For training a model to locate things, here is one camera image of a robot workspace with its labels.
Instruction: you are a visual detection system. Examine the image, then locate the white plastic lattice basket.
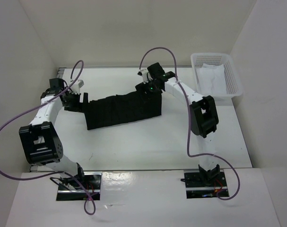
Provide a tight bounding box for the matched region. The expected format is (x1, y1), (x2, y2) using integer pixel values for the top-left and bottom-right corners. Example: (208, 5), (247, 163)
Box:
(191, 53), (243, 98)

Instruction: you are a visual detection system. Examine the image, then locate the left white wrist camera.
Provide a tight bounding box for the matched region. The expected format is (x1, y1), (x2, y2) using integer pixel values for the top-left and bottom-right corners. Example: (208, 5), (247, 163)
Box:
(70, 79), (84, 94)

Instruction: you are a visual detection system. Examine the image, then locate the white folded cloth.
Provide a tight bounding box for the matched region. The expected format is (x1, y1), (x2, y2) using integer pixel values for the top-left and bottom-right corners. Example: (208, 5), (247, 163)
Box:
(196, 64), (227, 96)

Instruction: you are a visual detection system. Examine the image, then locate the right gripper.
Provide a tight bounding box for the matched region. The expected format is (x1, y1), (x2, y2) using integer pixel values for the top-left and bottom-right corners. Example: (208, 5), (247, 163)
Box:
(136, 78), (163, 105)

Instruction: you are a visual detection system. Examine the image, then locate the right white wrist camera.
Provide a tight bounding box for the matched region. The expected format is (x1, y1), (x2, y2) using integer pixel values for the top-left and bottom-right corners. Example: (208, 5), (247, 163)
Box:
(138, 69), (152, 84)

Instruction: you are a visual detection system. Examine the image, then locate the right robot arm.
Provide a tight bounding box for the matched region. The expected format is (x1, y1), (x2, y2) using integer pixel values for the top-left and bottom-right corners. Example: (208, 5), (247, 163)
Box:
(136, 62), (220, 186)

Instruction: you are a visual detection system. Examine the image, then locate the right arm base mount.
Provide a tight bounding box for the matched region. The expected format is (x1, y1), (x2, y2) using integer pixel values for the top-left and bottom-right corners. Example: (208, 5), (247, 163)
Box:
(181, 171), (229, 199)

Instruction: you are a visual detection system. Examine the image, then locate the purple cable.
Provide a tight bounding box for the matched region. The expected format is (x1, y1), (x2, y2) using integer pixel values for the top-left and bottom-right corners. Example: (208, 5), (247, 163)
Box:
(0, 60), (96, 215)
(139, 48), (241, 201)

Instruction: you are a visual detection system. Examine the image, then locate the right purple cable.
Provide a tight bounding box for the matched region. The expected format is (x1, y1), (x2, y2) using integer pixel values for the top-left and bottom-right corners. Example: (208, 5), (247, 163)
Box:
(139, 48), (241, 201)

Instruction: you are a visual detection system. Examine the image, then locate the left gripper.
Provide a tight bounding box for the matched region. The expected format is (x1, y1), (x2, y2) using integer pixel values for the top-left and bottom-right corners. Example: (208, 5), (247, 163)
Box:
(64, 91), (91, 113)

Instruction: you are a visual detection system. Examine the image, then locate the black pleated skirt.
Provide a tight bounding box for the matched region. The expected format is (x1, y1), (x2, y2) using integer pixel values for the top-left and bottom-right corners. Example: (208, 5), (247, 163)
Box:
(83, 91), (162, 130)

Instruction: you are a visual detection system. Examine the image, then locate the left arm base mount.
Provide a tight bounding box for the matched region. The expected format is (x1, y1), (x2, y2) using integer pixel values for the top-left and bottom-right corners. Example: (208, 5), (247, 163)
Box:
(50, 172), (103, 201)

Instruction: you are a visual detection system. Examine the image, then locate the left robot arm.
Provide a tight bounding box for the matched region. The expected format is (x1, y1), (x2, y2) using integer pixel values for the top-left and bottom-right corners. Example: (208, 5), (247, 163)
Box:
(19, 78), (86, 189)

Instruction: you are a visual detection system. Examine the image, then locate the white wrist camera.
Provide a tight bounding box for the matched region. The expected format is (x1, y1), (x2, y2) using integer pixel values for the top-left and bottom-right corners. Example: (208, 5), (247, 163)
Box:
(138, 69), (152, 84)
(70, 79), (84, 94)

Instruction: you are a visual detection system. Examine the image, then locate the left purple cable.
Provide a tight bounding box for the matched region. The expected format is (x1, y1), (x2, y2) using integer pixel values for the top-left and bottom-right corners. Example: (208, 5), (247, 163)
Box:
(0, 60), (96, 215)

